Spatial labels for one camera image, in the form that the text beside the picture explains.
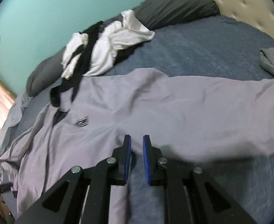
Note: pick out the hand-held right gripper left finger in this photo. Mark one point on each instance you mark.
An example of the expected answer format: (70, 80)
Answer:
(127, 158)

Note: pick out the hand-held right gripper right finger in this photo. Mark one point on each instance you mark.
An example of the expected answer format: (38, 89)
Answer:
(146, 161)

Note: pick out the white garment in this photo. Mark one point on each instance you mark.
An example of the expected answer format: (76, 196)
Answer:
(113, 42)

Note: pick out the light grey jacket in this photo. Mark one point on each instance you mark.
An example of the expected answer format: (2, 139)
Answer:
(162, 105)

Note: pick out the light grey crumpled blanket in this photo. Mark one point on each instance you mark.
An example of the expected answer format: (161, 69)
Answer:
(13, 116)

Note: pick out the dark grey long pillow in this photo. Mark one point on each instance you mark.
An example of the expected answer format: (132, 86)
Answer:
(169, 7)

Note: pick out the bed with blue sheet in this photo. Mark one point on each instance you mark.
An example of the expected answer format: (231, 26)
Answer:
(197, 51)

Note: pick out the black garment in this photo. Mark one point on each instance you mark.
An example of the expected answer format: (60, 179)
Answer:
(90, 44)

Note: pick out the folded grey sweater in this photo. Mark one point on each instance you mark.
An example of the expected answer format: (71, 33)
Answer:
(273, 60)

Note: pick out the cream tufted headboard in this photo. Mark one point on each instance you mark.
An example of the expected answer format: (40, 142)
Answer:
(244, 2)

